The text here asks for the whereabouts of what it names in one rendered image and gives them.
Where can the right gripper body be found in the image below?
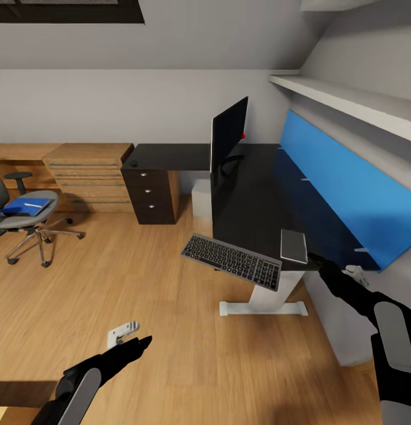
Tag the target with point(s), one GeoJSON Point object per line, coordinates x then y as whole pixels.
{"type": "Point", "coordinates": [337, 281]}

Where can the keyboard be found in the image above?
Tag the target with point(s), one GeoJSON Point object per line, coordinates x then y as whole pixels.
{"type": "Point", "coordinates": [245, 264]}

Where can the swivel chair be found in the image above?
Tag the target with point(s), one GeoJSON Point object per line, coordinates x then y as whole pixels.
{"type": "Point", "coordinates": [30, 224]}

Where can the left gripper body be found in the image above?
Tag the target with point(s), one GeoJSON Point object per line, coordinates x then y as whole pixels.
{"type": "Point", "coordinates": [126, 353]}

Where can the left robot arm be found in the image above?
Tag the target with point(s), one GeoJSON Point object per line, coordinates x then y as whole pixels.
{"type": "Point", "coordinates": [80, 383]}

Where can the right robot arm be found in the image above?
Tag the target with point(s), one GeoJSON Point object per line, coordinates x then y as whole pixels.
{"type": "Point", "coordinates": [391, 345]}

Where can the folder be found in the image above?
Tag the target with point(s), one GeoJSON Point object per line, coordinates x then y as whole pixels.
{"type": "Point", "coordinates": [24, 207]}

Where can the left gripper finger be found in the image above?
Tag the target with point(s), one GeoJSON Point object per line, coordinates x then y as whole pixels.
{"type": "Point", "coordinates": [144, 343]}

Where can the notebook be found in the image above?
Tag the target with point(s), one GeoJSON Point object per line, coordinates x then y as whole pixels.
{"type": "Point", "coordinates": [293, 246]}

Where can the monitor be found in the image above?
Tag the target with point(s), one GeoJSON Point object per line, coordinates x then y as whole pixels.
{"type": "Point", "coordinates": [226, 132]}

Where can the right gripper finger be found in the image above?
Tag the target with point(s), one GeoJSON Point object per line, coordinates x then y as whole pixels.
{"type": "Point", "coordinates": [319, 260]}

